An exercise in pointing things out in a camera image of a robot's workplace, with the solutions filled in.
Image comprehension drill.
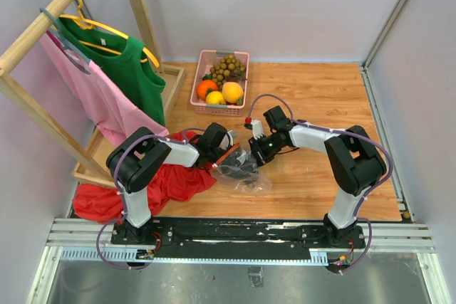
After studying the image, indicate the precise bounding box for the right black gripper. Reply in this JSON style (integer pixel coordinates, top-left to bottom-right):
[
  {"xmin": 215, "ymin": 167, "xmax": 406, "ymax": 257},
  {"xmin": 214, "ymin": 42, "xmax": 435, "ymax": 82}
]
[{"xmin": 247, "ymin": 133, "xmax": 284, "ymax": 170}]

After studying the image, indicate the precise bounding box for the clear zip bag orange seal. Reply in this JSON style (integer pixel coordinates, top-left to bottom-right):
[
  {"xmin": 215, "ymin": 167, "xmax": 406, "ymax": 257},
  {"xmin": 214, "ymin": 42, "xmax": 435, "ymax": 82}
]
[{"xmin": 210, "ymin": 143, "xmax": 272, "ymax": 196}]

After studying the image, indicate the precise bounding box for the dark blueberry cluster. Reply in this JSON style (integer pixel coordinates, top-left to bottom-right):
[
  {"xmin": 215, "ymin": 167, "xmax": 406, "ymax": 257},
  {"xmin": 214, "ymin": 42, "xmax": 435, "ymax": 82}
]
[{"xmin": 219, "ymin": 150, "xmax": 259, "ymax": 183}]

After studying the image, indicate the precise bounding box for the yellow fake lemon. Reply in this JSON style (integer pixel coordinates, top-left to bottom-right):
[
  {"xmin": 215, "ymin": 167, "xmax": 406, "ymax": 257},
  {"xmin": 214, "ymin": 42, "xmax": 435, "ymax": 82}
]
[{"xmin": 205, "ymin": 90, "xmax": 226, "ymax": 105}]

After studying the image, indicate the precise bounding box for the small yellow fake fruit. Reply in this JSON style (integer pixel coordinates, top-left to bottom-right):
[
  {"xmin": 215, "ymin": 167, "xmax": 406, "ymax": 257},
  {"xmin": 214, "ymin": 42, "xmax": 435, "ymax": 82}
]
[{"xmin": 222, "ymin": 82, "xmax": 244, "ymax": 103}]

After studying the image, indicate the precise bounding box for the orange fake orange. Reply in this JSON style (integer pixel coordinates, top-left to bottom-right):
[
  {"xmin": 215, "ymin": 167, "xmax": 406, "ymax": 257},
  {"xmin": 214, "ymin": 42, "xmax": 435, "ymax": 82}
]
[{"xmin": 196, "ymin": 79, "xmax": 219, "ymax": 100}]

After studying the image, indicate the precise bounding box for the brown longan fruit bunch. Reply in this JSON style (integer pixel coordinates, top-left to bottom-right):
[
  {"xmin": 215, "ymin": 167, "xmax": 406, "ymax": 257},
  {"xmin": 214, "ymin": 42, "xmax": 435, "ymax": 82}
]
[{"xmin": 202, "ymin": 54, "xmax": 247, "ymax": 85}]

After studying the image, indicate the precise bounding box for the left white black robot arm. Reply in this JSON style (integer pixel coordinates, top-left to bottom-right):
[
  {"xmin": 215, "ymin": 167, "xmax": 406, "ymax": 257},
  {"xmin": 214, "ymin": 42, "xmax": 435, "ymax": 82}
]
[{"xmin": 105, "ymin": 122, "xmax": 237, "ymax": 244}]

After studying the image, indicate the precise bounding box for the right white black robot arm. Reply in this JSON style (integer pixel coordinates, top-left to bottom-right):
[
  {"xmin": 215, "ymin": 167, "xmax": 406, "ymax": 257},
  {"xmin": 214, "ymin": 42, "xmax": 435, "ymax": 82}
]
[{"xmin": 244, "ymin": 106, "xmax": 393, "ymax": 247}]

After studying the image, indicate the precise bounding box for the pink plastic basket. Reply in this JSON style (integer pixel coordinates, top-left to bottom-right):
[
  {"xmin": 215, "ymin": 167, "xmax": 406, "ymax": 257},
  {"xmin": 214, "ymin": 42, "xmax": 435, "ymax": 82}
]
[{"xmin": 190, "ymin": 50, "xmax": 249, "ymax": 117}]

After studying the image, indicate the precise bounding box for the pink shirt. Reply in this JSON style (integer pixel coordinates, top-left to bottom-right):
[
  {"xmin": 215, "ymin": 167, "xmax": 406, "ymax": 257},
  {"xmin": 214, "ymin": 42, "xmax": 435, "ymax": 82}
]
[{"xmin": 40, "ymin": 34, "xmax": 169, "ymax": 146}]

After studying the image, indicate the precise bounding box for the green shirt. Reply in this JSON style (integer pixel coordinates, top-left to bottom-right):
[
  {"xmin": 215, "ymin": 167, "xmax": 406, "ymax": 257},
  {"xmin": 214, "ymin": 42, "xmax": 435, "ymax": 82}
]
[{"xmin": 58, "ymin": 17, "xmax": 166, "ymax": 126}]

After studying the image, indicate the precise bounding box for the red cloth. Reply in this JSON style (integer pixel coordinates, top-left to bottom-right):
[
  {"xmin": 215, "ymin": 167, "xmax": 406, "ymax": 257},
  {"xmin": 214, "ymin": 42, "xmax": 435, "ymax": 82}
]
[{"xmin": 73, "ymin": 130, "xmax": 217, "ymax": 225}]

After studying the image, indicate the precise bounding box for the wooden clothes rack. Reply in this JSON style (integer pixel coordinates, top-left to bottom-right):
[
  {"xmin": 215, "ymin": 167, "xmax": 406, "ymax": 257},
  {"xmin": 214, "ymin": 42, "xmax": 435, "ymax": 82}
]
[{"xmin": 0, "ymin": 0, "xmax": 187, "ymax": 189}]

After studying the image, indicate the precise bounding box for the grey clothes hanger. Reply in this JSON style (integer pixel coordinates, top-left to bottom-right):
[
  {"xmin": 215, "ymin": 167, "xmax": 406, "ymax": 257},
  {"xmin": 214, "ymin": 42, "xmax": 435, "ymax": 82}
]
[{"xmin": 39, "ymin": 7, "xmax": 90, "ymax": 75}]

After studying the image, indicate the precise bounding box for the yellow clothes hanger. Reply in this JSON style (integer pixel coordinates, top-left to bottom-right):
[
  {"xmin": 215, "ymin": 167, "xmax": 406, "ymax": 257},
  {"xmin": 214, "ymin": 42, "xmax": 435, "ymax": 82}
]
[{"xmin": 58, "ymin": 0, "xmax": 160, "ymax": 68}]

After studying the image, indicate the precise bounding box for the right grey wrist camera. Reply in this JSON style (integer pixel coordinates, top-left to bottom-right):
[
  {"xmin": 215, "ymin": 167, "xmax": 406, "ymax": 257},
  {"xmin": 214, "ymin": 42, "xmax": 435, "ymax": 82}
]
[{"xmin": 244, "ymin": 117, "xmax": 264, "ymax": 140}]

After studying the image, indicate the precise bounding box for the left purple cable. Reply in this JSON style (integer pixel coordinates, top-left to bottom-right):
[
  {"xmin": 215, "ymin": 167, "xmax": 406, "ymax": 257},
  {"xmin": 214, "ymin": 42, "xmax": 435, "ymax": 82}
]
[{"xmin": 96, "ymin": 127, "xmax": 207, "ymax": 271}]

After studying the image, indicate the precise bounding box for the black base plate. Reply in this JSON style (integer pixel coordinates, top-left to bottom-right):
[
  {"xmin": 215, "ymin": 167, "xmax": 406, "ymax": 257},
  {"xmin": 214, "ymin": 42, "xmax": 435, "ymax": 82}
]
[{"xmin": 110, "ymin": 216, "xmax": 366, "ymax": 260}]

